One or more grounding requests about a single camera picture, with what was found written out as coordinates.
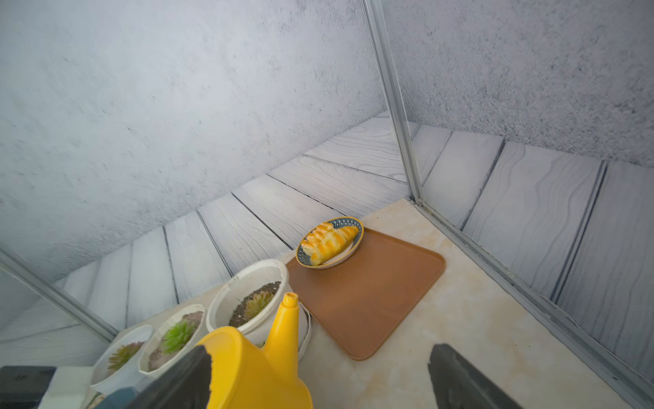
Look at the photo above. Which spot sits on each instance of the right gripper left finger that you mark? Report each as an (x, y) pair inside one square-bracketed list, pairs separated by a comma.
[(185, 385)]

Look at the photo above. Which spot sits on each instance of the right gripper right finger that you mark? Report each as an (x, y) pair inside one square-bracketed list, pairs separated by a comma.
[(459, 384)]

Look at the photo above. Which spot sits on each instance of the white ribbed pot green succulent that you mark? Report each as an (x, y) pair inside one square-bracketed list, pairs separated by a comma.
[(175, 338)]

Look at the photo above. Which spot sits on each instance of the yellow plastic watering can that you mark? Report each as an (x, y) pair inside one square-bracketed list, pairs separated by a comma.
[(245, 376)]

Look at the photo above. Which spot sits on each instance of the blue pot succulent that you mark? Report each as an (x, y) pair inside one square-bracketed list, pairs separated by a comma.
[(119, 399)]

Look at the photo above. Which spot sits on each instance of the white round pot pinkish soil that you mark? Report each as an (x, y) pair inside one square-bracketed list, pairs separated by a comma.
[(117, 368)]

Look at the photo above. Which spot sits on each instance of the large white pot dark soil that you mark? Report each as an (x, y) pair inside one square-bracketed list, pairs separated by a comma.
[(250, 300)]

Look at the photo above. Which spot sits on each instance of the brown rectangular tray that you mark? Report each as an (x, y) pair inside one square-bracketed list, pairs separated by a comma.
[(361, 301)]

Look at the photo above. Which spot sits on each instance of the lower yellow pastry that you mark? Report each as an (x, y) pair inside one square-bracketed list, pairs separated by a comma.
[(335, 242)]

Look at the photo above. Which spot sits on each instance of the yellow pastry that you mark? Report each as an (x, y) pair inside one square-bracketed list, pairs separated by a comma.
[(315, 238), (335, 242)]

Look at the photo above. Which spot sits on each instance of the upper yellow pastry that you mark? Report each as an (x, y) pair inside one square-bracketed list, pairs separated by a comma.
[(315, 238)]

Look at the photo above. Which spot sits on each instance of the right aluminium frame post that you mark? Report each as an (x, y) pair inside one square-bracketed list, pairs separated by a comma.
[(393, 96)]

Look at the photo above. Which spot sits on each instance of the aluminium frame post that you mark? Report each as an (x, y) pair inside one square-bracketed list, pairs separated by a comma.
[(393, 96), (12, 265)]

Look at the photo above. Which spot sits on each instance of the left aluminium frame post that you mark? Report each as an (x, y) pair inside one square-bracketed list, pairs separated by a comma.
[(12, 265)]

